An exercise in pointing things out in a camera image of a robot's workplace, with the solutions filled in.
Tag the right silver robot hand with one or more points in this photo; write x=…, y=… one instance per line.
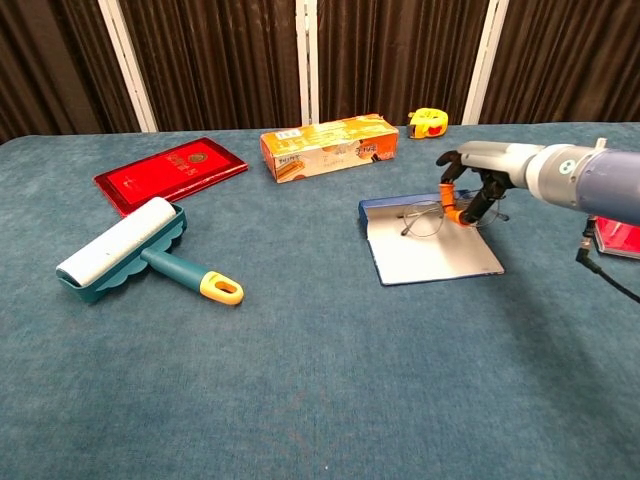
x=495, y=160

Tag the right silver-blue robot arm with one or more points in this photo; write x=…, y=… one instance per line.
x=600, y=180

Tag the yellow tape measure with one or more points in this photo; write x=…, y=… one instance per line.
x=427, y=125

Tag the dark brown curtain panel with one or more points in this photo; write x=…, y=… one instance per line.
x=50, y=65
x=395, y=55
x=565, y=60
x=215, y=65

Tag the red ink pad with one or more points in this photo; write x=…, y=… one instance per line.
x=620, y=239

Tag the orange cardboard box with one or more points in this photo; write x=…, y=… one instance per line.
x=325, y=150

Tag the teal felt table cover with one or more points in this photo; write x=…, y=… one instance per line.
x=300, y=375

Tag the red certificate book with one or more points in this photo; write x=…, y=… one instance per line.
x=170, y=170

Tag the teal lint roller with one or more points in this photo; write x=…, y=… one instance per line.
x=120, y=245

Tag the white screen frame post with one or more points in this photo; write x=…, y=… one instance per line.
x=484, y=65
x=306, y=65
x=128, y=65

